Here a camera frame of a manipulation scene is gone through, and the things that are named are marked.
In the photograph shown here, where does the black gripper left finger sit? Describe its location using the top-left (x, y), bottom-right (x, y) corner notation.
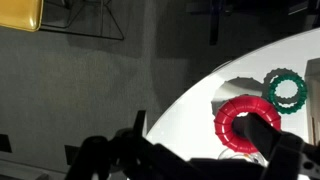
top-left (111, 109), bottom-right (183, 169)

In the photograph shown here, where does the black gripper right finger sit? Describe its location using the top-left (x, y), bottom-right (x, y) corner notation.
top-left (232, 112), bottom-right (304, 162)

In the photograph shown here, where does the wooden slatted tray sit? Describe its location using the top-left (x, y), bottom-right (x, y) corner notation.
top-left (304, 57), bottom-right (320, 146)

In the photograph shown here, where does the yellow chair seat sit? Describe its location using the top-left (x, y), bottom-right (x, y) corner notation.
top-left (0, 0), bottom-right (45, 33)

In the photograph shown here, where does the red plastic ring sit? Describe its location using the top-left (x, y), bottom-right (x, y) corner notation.
top-left (213, 95), bottom-right (282, 155)

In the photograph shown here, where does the green ridged plastic ring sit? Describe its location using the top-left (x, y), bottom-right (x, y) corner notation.
top-left (267, 73), bottom-right (308, 115)

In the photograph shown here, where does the black wire chair frame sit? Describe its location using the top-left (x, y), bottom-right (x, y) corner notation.
top-left (40, 0), bottom-right (126, 42)

